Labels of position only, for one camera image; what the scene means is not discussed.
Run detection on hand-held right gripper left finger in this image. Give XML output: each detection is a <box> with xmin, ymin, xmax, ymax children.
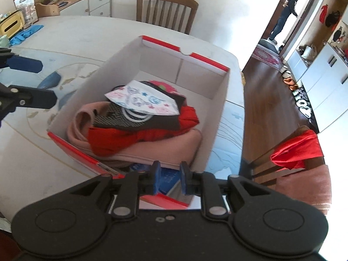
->
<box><xmin>61</xmin><ymin>160</ymin><xmax>161</xmax><ymax>220</ymax></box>

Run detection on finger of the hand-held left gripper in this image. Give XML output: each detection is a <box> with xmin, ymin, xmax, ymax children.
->
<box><xmin>0</xmin><ymin>47</ymin><xmax>43</xmax><ymax>73</ymax></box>
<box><xmin>0</xmin><ymin>83</ymin><xmax>58</xmax><ymax>127</ymax></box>

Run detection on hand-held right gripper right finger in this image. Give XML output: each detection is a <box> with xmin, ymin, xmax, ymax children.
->
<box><xmin>180</xmin><ymin>161</ymin><xmax>275</xmax><ymax>221</ymax></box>

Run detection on blue printed packet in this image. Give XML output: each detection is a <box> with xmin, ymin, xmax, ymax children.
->
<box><xmin>130</xmin><ymin>163</ymin><xmax>181</xmax><ymax>196</ymax></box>

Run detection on pink garment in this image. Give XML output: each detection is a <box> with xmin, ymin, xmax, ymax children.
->
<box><xmin>67</xmin><ymin>101</ymin><xmax>203</xmax><ymax>169</ymax></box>

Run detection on red cloth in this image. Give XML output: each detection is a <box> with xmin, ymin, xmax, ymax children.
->
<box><xmin>87</xmin><ymin>105</ymin><xmax>199</xmax><ymax>157</ymax></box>
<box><xmin>270</xmin><ymin>129</ymin><xmax>325</xmax><ymax>170</ymax></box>

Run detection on black mesh pouch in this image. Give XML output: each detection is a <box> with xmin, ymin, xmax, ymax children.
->
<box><xmin>92</xmin><ymin>80</ymin><xmax>188</xmax><ymax>132</ymax></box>

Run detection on red and white cardboard box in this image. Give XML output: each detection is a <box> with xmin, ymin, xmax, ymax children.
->
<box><xmin>47</xmin><ymin>35</ymin><xmax>231</xmax><ymax>210</ymax></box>

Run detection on printed face mask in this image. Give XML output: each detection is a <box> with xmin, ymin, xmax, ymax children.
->
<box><xmin>105</xmin><ymin>79</ymin><xmax>180</xmax><ymax>115</ymax></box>

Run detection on blue cloth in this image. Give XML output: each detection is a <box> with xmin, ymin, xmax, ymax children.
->
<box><xmin>9</xmin><ymin>24</ymin><xmax>44</xmax><ymax>47</ymax></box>

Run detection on yellow tissue box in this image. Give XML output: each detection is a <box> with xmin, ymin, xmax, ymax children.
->
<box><xmin>0</xmin><ymin>10</ymin><xmax>24</xmax><ymax>37</ymax></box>

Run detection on wooden tray box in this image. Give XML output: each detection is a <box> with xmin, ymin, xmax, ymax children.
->
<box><xmin>35</xmin><ymin>2</ymin><xmax>61</xmax><ymax>17</ymax></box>

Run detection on printed red-top box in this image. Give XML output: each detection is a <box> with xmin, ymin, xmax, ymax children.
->
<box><xmin>13</xmin><ymin>0</ymin><xmax>38</xmax><ymax>23</ymax></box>

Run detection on pink strawberry plush toy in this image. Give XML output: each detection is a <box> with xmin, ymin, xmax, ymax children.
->
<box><xmin>149</xmin><ymin>80</ymin><xmax>180</xmax><ymax>94</ymax></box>

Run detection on white drawer sideboard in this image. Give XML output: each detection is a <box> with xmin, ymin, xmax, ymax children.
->
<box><xmin>58</xmin><ymin>0</ymin><xmax>112</xmax><ymax>18</ymax></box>

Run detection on pink towel on chair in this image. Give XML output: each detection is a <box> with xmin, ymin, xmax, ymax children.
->
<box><xmin>274</xmin><ymin>164</ymin><xmax>333</xmax><ymax>215</ymax></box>

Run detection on row of shoes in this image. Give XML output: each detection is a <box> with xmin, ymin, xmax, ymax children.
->
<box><xmin>280</xmin><ymin>65</ymin><xmax>313</xmax><ymax>119</ymax></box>

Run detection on red patterned rug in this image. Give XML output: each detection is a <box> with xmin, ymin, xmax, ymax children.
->
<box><xmin>251</xmin><ymin>43</ymin><xmax>284</xmax><ymax>67</ymax></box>

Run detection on grey handbag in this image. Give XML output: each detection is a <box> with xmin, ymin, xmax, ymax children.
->
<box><xmin>300</xmin><ymin>45</ymin><xmax>317</xmax><ymax>62</ymax></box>

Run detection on black and red ornament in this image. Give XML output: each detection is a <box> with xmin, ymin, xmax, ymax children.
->
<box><xmin>333</xmin><ymin>27</ymin><xmax>346</xmax><ymax>42</ymax></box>

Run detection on white cabinet with black handles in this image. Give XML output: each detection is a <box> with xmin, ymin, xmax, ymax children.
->
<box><xmin>287</xmin><ymin>42</ymin><xmax>348</xmax><ymax>134</ymax></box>

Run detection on wooden wall shelf unit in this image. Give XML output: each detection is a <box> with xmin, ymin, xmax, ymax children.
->
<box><xmin>310</xmin><ymin>0</ymin><xmax>348</xmax><ymax>49</ymax></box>

